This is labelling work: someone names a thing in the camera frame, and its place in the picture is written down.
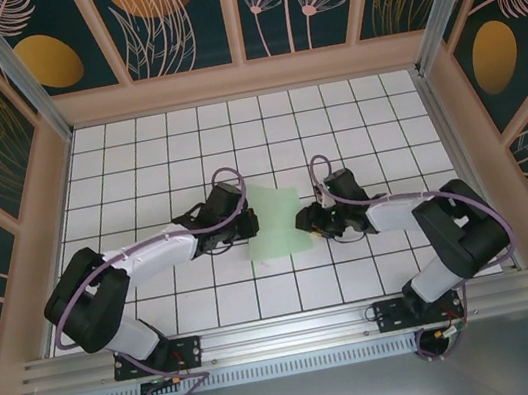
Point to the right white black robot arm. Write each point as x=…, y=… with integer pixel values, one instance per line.
x=391, y=216

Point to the aluminium mounting rail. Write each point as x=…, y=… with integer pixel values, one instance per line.
x=286, y=330

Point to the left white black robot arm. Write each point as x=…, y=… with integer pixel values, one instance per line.
x=158, y=259

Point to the aluminium table edge rail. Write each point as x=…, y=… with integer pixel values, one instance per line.
x=445, y=126

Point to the light green paper sheet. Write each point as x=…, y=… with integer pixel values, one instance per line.
x=279, y=225

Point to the yellow plug connector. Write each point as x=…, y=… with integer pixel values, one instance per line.
x=440, y=333
x=175, y=380

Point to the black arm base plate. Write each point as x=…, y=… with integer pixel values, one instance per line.
x=188, y=352
x=390, y=313

